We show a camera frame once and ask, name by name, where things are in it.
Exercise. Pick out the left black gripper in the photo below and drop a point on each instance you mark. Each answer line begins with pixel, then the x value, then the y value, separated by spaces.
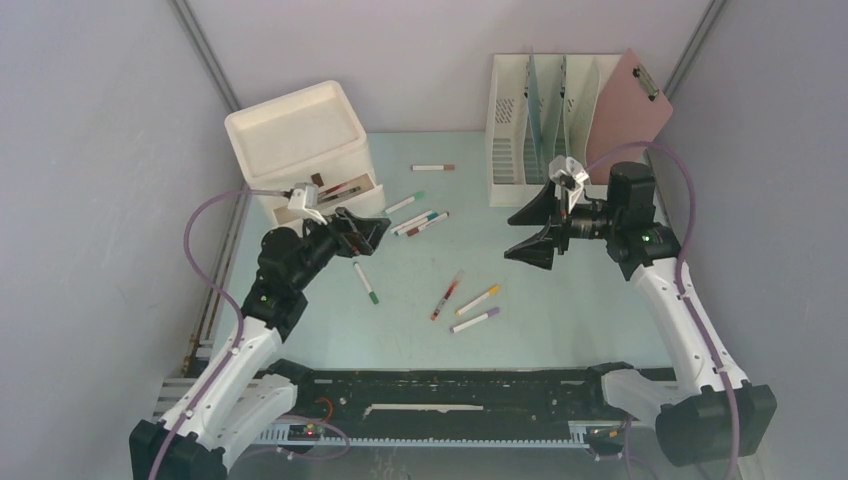
pixel 356 236

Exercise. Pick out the white marker purple cap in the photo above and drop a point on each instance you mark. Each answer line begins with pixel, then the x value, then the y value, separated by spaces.
pixel 475 320

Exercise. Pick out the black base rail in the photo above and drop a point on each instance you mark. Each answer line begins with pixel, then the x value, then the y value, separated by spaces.
pixel 550 408

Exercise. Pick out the white marker yellow cap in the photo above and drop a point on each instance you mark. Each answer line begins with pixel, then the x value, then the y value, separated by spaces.
pixel 493 290

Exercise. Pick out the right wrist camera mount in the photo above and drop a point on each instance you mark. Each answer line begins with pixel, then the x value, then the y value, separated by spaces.
pixel 570 176

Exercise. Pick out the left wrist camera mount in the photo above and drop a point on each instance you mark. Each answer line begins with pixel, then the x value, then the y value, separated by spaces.
pixel 302 202

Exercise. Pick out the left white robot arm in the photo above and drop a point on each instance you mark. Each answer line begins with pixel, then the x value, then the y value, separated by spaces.
pixel 217 419

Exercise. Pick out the cream file organizer rack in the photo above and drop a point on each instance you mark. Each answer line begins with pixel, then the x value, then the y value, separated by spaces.
pixel 507 117

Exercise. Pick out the white marker dark-green cap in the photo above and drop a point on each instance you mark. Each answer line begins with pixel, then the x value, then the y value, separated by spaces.
pixel 366 283

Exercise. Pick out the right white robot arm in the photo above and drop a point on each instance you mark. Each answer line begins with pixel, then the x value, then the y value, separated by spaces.
pixel 715 412

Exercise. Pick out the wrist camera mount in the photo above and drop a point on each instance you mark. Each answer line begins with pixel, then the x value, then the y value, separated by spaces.
pixel 570 176
pixel 302 202

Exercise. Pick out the red pen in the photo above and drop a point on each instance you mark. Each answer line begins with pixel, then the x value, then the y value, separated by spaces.
pixel 446 296
pixel 333 189

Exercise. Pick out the blue clipboard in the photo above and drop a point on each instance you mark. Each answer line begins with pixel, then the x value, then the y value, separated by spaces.
pixel 537 148

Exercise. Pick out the pink clipboard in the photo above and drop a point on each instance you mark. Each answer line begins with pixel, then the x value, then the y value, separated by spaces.
pixel 631 107

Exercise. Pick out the cream three-drawer cabinet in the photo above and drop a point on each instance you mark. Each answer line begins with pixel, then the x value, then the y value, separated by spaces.
pixel 311 135

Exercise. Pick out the white marker maroon cap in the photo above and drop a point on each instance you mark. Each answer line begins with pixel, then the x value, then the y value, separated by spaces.
pixel 415 230

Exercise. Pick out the white marker teal cap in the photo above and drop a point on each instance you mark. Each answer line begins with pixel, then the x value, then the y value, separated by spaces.
pixel 414 222

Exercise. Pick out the white marker brown cap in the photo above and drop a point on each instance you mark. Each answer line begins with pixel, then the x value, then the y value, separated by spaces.
pixel 432 167

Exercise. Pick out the green clipboard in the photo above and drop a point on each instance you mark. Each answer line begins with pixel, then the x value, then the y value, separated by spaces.
pixel 582 89

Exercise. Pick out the white marker green cap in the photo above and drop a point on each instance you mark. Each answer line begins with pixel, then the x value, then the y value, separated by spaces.
pixel 402 203

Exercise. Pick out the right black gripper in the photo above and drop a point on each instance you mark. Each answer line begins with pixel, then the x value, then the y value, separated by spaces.
pixel 539 248

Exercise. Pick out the black teal pen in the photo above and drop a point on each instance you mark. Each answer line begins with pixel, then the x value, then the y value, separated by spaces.
pixel 340 195

